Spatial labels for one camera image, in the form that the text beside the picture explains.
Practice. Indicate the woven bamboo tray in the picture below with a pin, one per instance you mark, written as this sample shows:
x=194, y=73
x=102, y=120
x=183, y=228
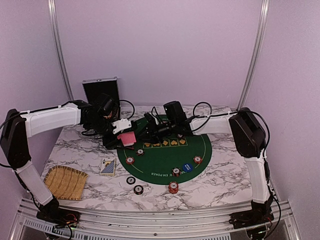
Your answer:
x=66, y=183

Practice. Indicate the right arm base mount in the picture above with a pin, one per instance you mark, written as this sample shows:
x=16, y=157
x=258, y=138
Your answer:
x=259, y=213

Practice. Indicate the aluminium poker chip case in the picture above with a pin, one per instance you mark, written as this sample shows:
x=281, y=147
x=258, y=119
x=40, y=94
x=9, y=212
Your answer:
x=100, y=88

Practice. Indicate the black poker chip stack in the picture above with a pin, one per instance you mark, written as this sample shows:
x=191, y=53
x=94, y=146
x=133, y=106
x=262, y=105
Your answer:
x=138, y=189

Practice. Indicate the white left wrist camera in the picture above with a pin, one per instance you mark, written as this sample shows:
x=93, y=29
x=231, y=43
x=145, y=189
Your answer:
x=122, y=124

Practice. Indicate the round green poker mat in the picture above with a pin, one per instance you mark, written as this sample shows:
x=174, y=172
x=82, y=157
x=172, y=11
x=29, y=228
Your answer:
x=155, y=166

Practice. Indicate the aluminium front rail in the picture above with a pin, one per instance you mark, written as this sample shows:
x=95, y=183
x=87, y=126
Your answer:
x=194, y=224

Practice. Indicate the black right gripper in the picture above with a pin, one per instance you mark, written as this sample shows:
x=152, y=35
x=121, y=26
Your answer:
x=152, y=129

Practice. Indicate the left aluminium frame post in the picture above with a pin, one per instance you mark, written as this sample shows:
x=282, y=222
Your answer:
x=59, y=48

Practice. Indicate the blue small blind button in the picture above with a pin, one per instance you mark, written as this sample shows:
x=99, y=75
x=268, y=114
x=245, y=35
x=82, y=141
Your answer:
x=187, y=167

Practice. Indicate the right aluminium frame post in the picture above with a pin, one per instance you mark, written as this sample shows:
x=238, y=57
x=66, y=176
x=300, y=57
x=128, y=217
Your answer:
x=258, y=43

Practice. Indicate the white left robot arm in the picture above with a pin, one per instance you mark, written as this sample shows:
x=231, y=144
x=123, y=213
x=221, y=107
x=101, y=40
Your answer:
x=21, y=130

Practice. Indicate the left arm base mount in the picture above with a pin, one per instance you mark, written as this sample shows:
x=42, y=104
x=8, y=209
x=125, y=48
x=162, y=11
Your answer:
x=51, y=212

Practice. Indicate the red playing card deck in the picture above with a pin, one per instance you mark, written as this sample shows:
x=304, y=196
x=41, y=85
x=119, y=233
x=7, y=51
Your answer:
x=127, y=138

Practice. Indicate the red poker chip stack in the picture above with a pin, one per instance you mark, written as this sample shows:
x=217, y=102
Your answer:
x=173, y=187

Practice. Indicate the aluminium frame post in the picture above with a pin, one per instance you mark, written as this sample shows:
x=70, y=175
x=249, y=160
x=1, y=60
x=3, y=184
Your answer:
x=258, y=43
x=59, y=48

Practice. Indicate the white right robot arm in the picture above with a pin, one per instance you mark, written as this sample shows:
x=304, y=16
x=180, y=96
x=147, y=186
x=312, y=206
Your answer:
x=250, y=137

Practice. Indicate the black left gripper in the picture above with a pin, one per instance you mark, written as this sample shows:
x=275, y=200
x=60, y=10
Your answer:
x=111, y=143

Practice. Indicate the playing card box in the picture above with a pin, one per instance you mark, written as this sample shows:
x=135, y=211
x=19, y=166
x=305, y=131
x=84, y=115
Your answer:
x=108, y=167

